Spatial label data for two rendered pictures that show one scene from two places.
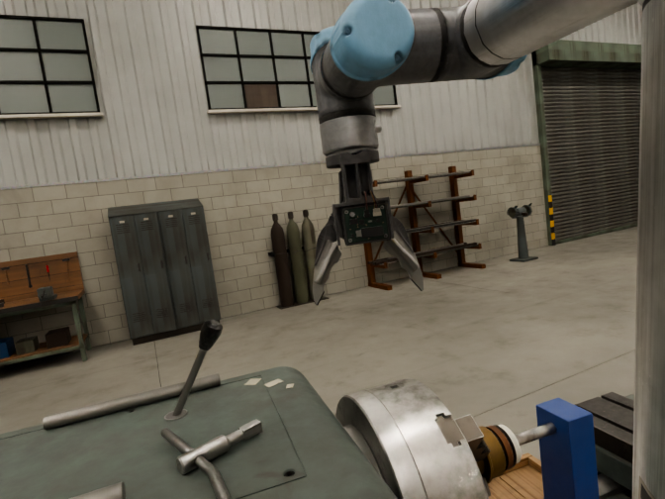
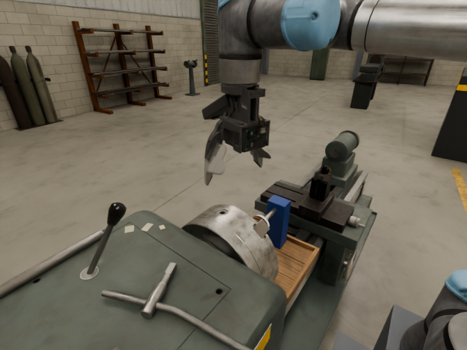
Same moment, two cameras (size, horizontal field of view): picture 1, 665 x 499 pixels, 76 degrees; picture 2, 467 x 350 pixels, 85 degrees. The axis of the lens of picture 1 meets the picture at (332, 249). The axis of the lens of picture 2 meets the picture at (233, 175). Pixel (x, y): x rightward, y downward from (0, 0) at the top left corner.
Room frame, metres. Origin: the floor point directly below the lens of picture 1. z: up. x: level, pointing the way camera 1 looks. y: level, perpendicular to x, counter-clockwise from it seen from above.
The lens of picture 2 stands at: (0.18, 0.25, 1.69)
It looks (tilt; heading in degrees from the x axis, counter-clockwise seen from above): 28 degrees down; 325
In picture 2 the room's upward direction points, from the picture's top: straight up
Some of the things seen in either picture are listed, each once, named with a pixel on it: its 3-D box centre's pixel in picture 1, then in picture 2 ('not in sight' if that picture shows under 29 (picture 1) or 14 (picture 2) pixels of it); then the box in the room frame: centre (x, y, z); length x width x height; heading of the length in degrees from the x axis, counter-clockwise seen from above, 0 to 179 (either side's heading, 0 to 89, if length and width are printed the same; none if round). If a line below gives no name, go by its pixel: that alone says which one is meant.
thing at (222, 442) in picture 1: (222, 444); (160, 287); (0.53, 0.18, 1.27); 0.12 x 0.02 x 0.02; 132
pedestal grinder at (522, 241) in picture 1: (522, 232); (191, 78); (8.64, -3.89, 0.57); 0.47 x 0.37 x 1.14; 114
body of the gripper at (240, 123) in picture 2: (357, 199); (242, 117); (0.57, -0.04, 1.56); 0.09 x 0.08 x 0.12; 0
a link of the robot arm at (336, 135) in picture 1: (351, 139); (241, 72); (0.57, -0.04, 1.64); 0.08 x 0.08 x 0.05
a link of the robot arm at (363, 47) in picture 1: (379, 49); (299, 21); (0.48, -0.08, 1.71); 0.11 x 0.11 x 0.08; 11
